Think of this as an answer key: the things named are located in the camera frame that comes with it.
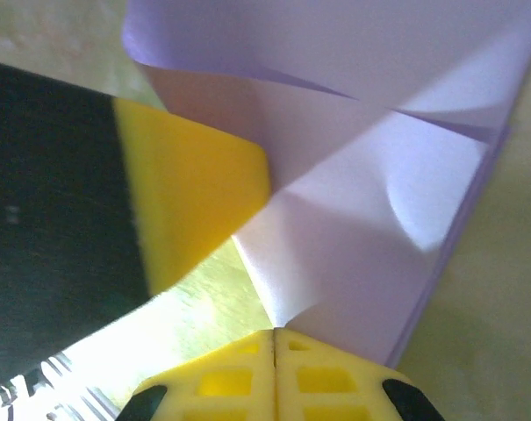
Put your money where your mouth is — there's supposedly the long aluminium frame rail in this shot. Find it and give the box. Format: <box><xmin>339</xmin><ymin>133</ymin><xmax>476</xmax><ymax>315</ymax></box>
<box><xmin>0</xmin><ymin>350</ymin><xmax>121</xmax><ymax>421</ymax></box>

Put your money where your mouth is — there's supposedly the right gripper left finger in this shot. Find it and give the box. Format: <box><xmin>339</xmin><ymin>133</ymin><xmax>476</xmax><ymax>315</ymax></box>
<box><xmin>118</xmin><ymin>327</ymin><xmax>276</xmax><ymax>421</ymax></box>

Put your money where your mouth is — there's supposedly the lilac square paper sheet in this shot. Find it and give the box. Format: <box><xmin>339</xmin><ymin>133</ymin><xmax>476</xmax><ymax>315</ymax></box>
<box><xmin>121</xmin><ymin>0</ymin><xmax>531</xmax><ymax>370</ymax></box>

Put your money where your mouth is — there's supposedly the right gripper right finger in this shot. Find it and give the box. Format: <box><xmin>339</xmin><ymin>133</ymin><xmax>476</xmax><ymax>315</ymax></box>
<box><xmin>274</xmin><ymin>327</ymin><xmax>447</xmax><ymax>421</ymax></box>

